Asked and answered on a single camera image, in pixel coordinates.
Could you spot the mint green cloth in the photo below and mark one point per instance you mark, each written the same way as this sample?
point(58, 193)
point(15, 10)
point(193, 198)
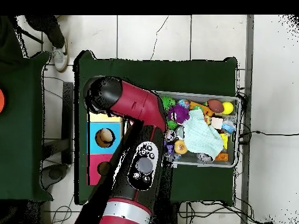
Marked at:
point(201, 135)

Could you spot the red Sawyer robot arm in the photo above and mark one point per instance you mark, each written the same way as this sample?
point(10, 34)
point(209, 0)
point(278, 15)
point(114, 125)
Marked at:
point(135, 100)

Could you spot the clear mesh bin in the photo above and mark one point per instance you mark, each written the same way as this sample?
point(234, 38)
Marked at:
point(210, 163)

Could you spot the large green spiky ball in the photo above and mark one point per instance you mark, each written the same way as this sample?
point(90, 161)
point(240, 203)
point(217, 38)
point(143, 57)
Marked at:
point(168, 101)

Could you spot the purple spiky ball with eyes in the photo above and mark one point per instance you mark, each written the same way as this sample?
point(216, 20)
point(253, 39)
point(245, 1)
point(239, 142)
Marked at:
point(179, 113)

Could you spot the orange textured ball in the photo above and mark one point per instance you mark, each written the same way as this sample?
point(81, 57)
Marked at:
point(180, 147)

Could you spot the small globe print ball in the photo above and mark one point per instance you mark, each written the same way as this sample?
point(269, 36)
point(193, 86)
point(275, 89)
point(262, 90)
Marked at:
point(184, 103)

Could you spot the dark green table cloth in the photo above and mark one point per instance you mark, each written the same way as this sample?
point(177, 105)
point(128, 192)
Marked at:
point(187, 74)

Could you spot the plain wooden block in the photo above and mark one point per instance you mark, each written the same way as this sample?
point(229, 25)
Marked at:
point(217, 122)

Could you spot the brown toy football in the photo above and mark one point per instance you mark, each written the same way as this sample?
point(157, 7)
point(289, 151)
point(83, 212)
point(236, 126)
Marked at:
point(215, 105)

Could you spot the clear plastic bottle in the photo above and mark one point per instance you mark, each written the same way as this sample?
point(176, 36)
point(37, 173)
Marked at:
point(228, 127)

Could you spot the orange toy brick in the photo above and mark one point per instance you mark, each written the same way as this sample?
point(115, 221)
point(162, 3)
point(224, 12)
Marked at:
point(221, 157)

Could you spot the yellow ball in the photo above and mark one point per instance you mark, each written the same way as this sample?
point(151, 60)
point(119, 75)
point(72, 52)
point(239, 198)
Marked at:
point(227, 108)

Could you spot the person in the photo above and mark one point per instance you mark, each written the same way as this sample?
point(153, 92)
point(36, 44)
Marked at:
point(60, 58)

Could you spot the dark green side table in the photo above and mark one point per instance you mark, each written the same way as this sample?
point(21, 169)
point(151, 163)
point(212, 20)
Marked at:
point(25, 130)

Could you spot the orange disc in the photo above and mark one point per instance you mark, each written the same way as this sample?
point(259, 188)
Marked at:
point(1, 100)

